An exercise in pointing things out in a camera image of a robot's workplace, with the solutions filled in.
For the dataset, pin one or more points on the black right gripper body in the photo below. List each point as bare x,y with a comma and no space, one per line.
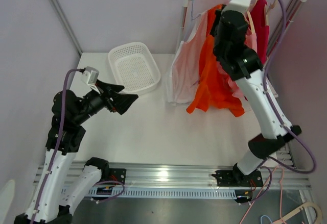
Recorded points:
216,49

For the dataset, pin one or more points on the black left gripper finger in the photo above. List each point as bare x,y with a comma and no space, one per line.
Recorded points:
122,102
106,87

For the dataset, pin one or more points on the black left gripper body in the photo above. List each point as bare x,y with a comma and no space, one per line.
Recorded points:
98,101

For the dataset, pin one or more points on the cream wooden hanger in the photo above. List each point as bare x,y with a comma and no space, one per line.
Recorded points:
249,19

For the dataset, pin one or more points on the orange t shirt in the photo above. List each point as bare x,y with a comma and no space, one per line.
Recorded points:
213,89

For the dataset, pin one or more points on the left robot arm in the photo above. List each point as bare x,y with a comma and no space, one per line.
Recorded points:
49,204

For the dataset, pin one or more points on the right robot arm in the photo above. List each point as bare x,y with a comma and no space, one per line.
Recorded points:
274,134

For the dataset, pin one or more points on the crimson t shirt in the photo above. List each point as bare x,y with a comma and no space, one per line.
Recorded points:
261,28

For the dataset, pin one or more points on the pale pink t shirt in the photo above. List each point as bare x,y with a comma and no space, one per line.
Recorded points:
182,77

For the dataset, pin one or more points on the wooden hanger on floor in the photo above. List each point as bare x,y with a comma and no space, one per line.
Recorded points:
315,207

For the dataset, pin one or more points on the white plastic basket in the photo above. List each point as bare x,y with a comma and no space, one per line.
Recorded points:
134,67

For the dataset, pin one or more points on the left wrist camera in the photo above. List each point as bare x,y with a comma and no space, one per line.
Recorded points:
90,77

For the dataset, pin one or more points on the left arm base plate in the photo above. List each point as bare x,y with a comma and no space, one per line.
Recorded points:
116,174

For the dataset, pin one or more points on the white slotted cable duct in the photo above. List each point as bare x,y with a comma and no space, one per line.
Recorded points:
133,192

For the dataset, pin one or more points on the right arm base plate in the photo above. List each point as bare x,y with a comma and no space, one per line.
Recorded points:
233,178

